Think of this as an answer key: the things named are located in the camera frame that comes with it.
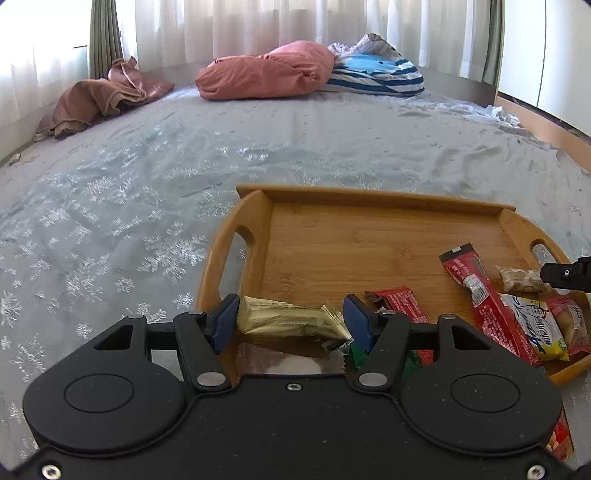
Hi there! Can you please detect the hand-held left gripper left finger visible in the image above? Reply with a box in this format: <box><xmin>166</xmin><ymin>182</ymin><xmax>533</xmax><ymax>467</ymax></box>
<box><xmin>93</xmin><ymin>294</ymin><xmax>242</xmax><ymax>394</ymax></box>

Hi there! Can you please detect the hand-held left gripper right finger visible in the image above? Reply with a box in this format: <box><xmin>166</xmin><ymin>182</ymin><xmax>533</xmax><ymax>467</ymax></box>
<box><xmin>343</xmin><ymin>294</ymin><xmax>491</xmax><ymax>393</ymax></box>

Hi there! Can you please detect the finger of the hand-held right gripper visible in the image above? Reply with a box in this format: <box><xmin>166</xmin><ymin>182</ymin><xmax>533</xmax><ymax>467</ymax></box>
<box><xmin>540</xmin><ymin>257</ymin><xmax>591</xmax><ymax>292</ymax></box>

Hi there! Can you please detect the green snack packet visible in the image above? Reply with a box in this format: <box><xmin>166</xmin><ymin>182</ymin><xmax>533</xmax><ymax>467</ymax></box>
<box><xmin>347</xmin><ymin>342</ymin><xmax>370</xmax><ymax>370</ymax></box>

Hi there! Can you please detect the clear nougat packet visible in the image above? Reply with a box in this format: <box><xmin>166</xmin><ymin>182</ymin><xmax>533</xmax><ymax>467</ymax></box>
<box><xmin>495</xmin><ymin>266</ymin><xmax>552</xmax><ymax>295</ymax></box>

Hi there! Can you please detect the pink bread packet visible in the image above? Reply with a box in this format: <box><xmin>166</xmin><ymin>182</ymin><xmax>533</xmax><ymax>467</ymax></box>
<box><xmin>546</xmin><ymin>295</ymin><xmax>591</xmax><ymax>357</ymax></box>

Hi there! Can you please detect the dark red snack bar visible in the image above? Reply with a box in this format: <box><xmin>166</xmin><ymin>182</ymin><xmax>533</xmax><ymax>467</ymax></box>
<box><xmin>365</xmin><ymin>286</ymin><xmax>435</xmax><ymax>366</ymax></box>

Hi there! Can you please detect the yellow snack packet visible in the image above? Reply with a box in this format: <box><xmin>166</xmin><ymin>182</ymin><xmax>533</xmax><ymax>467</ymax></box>
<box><xmin>499</xmin><ymin>293</ymin><xmax>572</xmax><ymax>362</ymax></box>

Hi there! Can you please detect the gold snack packet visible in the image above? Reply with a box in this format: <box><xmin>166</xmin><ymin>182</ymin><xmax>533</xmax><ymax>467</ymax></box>
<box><xmin>237</xmin><ymin>295</ymin><xmax>354</xmax><ymax>355</ymax></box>

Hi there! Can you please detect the clear packet with white snack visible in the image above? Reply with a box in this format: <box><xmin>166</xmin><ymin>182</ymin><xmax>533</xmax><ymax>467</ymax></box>
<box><xmin>237</xmin><ymin>342</ymin><xmax>347</xmax><ymax>376</ymax></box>

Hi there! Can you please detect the wooden tray with handles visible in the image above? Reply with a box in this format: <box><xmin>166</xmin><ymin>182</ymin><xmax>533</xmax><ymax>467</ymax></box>
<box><xmin>194</xmin><ymin>185</ymin><xmax>591</xmax><ymax>388</ymax></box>

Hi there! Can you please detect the long red snack packet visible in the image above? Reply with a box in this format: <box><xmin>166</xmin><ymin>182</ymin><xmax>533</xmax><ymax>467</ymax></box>
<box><xmin>438</xmin><ymin>242</ymin><xmax>542</xmax><ymax>367</ymax></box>

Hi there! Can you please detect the grey snowflake bed sheet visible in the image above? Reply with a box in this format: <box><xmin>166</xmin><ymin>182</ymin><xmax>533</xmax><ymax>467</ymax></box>
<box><xmin>0</xmin><ymin>83</ymin><xmax>591</xmax><ymax>467</ymax></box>

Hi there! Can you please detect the white crumpled plastic bag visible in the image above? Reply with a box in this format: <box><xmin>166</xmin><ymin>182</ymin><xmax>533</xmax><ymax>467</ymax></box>
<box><xmin>482</xmin><ymin>104</ymin><xmax>522</xmax><ymax>129</ymax></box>

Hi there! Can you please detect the white wardrobe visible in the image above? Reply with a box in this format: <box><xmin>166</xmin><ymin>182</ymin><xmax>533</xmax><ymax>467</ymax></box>
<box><xmin>496</xmin><ymin>0</ymin><xmax>591</xmax><ymax>137</ymax></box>

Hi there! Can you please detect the grey-green curtain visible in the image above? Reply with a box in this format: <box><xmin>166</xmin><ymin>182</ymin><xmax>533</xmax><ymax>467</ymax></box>
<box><xmin>482</xmin><ymin>0</ymin><xmax>505</xmax><ymax>88</ymax></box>
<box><xmin>89</xmin><ymin>0</ymin><xmax>124</xmax><ymax>80</ymax></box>

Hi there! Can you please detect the pink pillow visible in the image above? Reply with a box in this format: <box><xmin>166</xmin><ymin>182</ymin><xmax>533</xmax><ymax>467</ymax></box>
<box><xmin>195</xmin><ymin>40</ymin><xmax>335</xmax><ymax>101</ymax></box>

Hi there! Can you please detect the blue striped pillow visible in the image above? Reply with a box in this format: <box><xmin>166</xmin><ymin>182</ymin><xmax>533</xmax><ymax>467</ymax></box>
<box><xmin>323</xmin><ymin>33</ymin><xmax>426</xmax><ymax>97</ymax></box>

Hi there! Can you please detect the mauve crumpled cloth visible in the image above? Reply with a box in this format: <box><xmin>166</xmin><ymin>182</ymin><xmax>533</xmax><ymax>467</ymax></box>
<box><xmin>36</xmin><ymin>56</ymin><xmax>176</xmax><ymax>140</ymax></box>

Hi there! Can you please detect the white sheer curtain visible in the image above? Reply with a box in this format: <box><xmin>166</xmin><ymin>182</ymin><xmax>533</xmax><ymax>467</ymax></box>
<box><xmin>0</xmin><ymin>0</ymin><xmax>495</xmax><ymax>121</ymax></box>

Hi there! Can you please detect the wooden bed frame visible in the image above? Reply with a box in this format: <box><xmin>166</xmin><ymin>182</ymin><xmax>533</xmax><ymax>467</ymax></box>
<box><xmin>494</xmin><ymin>91</ymin><xmax>591</xmax><ymax>174</ymax></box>

